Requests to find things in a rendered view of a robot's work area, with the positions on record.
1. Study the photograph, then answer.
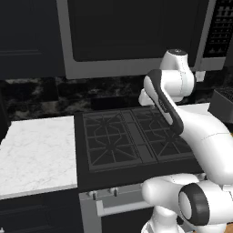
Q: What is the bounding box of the dark wall cupboard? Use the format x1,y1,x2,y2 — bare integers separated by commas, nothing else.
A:
0,0,66,79

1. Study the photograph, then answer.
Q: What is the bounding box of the silver oven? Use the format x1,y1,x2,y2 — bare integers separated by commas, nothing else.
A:
77,171,210,233

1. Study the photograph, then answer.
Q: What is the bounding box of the silver microwave door handle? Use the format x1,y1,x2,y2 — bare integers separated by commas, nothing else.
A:
193,0,218,83

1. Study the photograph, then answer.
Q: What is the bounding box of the silver oven door handle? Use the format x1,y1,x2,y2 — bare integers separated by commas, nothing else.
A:
96,198,154,218

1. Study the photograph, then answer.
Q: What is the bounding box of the dark base cupboard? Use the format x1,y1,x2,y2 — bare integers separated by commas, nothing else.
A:
0,187,85,233

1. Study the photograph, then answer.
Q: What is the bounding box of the black box appliance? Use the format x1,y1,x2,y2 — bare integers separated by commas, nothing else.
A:
208,86,233,125

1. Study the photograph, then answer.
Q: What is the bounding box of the black gas hob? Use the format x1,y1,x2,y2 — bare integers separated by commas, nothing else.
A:
74,103,208,193

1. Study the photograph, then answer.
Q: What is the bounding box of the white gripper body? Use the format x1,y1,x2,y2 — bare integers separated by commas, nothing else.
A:
138,88,157,107

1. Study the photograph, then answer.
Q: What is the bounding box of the black microwave door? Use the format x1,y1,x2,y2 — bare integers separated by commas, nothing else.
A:
56,0,213,81

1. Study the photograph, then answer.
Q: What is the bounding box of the silver black microwave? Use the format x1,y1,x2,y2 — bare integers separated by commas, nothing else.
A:
56,0,233,81

